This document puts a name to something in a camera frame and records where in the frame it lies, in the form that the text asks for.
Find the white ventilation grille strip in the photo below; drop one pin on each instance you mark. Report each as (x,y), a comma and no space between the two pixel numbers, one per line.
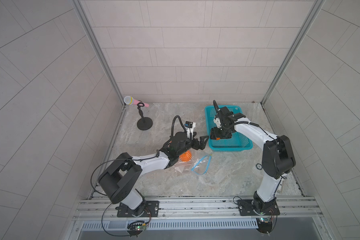
(179,224)

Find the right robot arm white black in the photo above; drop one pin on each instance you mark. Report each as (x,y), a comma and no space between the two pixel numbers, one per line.
(277,160)

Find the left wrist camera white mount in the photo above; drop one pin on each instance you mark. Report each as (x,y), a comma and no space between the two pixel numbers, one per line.
(190,126)

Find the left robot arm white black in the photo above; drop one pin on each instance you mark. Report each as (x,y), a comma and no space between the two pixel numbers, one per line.
(119,178)

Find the clear zip-top bag blue seal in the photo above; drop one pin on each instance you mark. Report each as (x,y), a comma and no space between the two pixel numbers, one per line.
(199,164)

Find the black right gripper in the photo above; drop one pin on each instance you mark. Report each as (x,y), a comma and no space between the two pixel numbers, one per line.
(214,131)

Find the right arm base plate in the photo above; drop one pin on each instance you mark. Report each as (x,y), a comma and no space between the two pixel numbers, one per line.
(258,208)

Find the pink toy microphone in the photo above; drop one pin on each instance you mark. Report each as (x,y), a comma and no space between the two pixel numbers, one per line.
(128,100)

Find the left circuit board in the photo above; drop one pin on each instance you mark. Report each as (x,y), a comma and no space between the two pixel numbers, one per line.
(136,227)

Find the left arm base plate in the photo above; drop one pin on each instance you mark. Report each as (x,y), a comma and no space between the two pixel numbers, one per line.
(145,209)

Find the circuit board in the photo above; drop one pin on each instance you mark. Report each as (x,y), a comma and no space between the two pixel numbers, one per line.
(136,227)
(265,225)

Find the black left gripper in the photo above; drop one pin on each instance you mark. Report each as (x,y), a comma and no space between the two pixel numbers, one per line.
(200,145)

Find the black microphone stand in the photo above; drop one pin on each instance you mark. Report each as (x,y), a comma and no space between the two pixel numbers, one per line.
(144,123)

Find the right circuit board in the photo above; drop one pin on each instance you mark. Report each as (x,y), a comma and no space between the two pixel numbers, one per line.
(265,225)

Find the aluminium mounting rail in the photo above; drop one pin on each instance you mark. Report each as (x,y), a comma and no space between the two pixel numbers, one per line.
(203,208)

